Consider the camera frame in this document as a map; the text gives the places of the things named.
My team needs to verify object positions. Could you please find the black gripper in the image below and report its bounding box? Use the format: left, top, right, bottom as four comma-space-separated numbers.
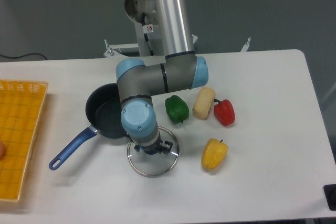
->
126, 133, 173, 155

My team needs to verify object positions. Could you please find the glass pot lid blue knob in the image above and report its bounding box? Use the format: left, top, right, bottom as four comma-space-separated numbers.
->
127, 126, 180, 178

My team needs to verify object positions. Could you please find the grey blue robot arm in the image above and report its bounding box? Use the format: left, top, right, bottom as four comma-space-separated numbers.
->
116, 0, 208, 155

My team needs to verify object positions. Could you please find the green bell pepper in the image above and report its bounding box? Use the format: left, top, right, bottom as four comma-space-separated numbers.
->
165, 95, 190, 124

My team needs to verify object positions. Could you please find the yellow bell pepper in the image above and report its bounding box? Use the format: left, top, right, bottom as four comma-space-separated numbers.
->
201, 138, 228, 170

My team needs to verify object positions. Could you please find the dark blue saucepan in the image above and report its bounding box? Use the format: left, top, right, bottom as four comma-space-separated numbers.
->
49, 83, 127, 170

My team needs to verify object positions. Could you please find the beige bread roll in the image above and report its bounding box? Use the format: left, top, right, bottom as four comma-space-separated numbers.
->
192, 87, 215, 120

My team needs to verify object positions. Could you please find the red bell pepper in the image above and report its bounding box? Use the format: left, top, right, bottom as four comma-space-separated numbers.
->
214, 99, 235, 126

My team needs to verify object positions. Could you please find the yellow woven basket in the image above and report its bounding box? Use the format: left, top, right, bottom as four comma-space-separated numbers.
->
1, 80, 48, 202

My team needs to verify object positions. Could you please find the black round table fixture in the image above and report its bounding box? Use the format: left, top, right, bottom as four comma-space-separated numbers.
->
323, 184, 336, 211

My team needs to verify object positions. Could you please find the white bracket behind table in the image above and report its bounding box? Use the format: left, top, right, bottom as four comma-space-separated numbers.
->
240, 37, 251, 52

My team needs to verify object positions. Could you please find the black cable on floor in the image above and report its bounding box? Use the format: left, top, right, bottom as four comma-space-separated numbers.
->
0, 52, 48, 60

